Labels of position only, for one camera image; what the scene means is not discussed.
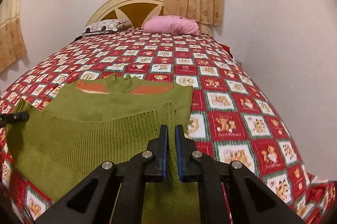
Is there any green orange striped sweater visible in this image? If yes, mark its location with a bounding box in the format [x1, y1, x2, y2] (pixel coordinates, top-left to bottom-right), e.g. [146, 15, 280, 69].
[6, 75, 199, 223]

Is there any beige side curtain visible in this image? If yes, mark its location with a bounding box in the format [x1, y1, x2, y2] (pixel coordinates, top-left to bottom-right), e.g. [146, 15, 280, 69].
[0, 0, 27, 72]

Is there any red patchwork bear bedspread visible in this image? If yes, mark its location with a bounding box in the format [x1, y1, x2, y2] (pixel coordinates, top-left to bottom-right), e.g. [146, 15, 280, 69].
[1, 29, 336, 223]

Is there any white car print pillow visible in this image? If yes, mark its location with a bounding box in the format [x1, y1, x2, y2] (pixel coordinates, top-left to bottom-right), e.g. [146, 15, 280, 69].
[82, 19, 131, 36]

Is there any cream wooden headboard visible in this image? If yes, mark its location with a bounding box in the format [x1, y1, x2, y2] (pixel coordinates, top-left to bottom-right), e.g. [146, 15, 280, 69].
[86, 0, 213, 36]

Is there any pink pillow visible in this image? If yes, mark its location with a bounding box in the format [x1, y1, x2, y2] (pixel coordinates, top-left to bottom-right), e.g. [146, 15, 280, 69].
[143, 15, 199, 36]

